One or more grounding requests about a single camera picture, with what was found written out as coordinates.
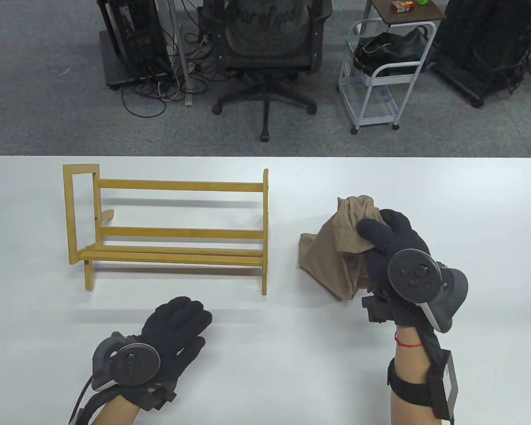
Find tan shorts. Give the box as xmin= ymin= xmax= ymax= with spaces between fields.
xmin=299 ymin=195 xmax=392 ymax=302

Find black office chair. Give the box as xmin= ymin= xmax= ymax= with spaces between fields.
xmin=199 ymin=0 xmax=333 ymax=143

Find wooden book rack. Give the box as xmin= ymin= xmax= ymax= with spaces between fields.
xmin=62 ymin=163 xmax=269 ymax=295

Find white metal post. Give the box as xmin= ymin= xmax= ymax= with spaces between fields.
xmin=170 ymin=0 xmax=194 ymax=107

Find tangle of black cables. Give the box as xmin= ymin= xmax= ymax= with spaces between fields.
xmin=122 ymin=0 xmax=222 ymax=118

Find grey round left controller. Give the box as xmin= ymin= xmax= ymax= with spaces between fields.
xmin=91 ymin=332 xmax=161 ymax=391

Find grey printed garment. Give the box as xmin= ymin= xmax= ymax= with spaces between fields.
xmin=225 ymin=0 xmax=311 ymax=56

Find person's right forearm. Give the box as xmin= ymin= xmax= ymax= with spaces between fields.
xmin=389 ymin=325 xmax=443 ymax=425

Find person's left hand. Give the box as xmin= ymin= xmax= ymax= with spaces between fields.
xmin=133 ymin=297 xmax=213 ymax=411

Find black right wrist strap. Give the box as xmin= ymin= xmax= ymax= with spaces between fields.
xmin=387 ymin=330 xmax=460 ymax=422

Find black computer tower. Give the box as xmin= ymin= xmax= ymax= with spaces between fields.
xmin=96 ymin=0 xmax=171 ymax=82

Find black wheeled platform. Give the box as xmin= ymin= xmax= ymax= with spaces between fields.
xmin=99 ymin=30 xmax=171 ymax=91

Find white rolling cart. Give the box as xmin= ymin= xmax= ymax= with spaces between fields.
xmin=337 ymin=19 xmax=437 ymax=135

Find black mesh equipment rack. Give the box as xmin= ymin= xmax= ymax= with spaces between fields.
xmin=428 ymin=0 xmax=531 ymax=109

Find brown side table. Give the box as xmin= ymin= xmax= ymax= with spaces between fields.
xmin=364 ymin=0 xmax=446 ymax=27

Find black controller cable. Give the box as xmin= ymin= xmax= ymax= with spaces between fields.
xmin=69 ymin=375 xmax=99 ymax=425

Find person's right hand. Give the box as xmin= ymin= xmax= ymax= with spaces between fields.
xmin=358 ymin=209 xmax=432 ymax=328

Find black bag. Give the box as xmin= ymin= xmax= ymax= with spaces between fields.
xmin=354 ymin=26 xmax=430 ymax=77

